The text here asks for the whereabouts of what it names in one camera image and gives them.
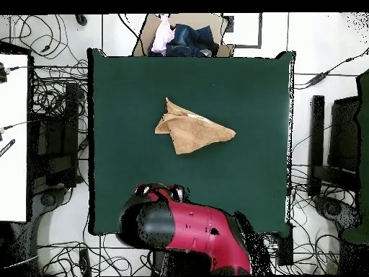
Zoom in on dark round floor stand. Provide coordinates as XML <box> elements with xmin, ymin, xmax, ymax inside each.
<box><xmin>32</xmin><ymin>187</ymin><xmax>68</xmax><ymax>208</ymax></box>
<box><xmin>312</xmin><ymin>194</ymin><xmax>363</xmax><ymax>232</ymax></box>

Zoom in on black cable with adapter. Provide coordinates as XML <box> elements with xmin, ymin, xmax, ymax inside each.
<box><xmin>293</xmin><ymin>47</ymin><xmax>369</xmax><ymax>90</ymax></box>

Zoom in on black upright bar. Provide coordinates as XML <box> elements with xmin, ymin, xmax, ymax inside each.
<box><xmin>307</xmin><ymin>94</ymin><xmax>326</xmax><ymax>198</ymax></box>

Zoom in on black cable tangle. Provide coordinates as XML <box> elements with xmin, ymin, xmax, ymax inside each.
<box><xmin>260</xmin><ymin>232</ymin><xmax>341</xmax><ymax>275</ymax></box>
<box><xmin>37</xmin><ymin>242</ymin><xmax>154</xmax><ymax>276</ymax></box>
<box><xmin>28</xmin><ymin>58</ymin><xmax>89</xmax><ymax>116</ymax></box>

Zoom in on brown cardboard box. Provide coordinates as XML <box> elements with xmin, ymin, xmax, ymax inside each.
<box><xmin>133</xmin><ymin>13</ymin><xmax>236</xmax><ymax>58</ymax></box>

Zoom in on tan terry towel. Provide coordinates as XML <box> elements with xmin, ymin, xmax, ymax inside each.
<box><xmin>154</xmin><ymin>97</ymin><xmax>237</xmax><ymax>156</ymax></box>

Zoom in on black power strip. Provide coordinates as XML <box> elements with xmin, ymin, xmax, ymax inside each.
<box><xmin>79</xmin><ymin>248</ymin><xmax>92</xmax><ymax>276</ymax></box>
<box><xmin>276</xmin><ymin>223</ymin><xmax>294</xmax><ymax>266</ymax></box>

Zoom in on green hanging cloth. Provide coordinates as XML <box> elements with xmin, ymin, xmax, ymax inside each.
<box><xmin>341</xmin><ymin>69</ymin><xmax>369</xmax><ymax>245</ymax></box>

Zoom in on blue denim jeans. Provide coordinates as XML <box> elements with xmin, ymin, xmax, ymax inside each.
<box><xmin>165</xmin><ymin>23</ymin><xmax>220</xmax><ymax>58</ymax></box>

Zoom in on black flat strip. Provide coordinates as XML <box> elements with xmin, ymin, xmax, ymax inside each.
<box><xmin>0</xmin><ymin>138</ymin><xmax>16</xmax><ymax>158</ymax></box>

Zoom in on white desk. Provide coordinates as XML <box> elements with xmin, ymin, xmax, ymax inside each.
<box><xmin>0</xmin><ymin>53</ymin><xmax>30</xmax><ymax>223</ymax></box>

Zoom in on black equipment stand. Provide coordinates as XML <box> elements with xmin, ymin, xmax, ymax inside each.
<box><xmin>28</xmin><ymin>82</ymin><xmax>80</xmax><ymax>188</ymax></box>

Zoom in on black loose floor cables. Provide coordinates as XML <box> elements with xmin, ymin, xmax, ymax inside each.
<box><xmin>0</xmin><ymin>14</ymin><xmax>87</xmax><ymax>61</ymax></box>

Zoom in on dark green table cloth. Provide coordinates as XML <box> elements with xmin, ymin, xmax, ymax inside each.
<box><xmin>86</xmin><ymin>48</ymin><xmax>296</xmax><ymax>236</ymax></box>

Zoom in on pale pink garment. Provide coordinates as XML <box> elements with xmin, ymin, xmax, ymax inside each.
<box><xmin>150</xmin><ymin>15</ymin><xmax>176</xmax><ymax>54</ymax></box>

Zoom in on black flat case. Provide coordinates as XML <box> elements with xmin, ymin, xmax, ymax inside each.
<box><xmin>326</xmin><ymin>94</ymin><xmax>361</xmax><ymax>174</ymax></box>

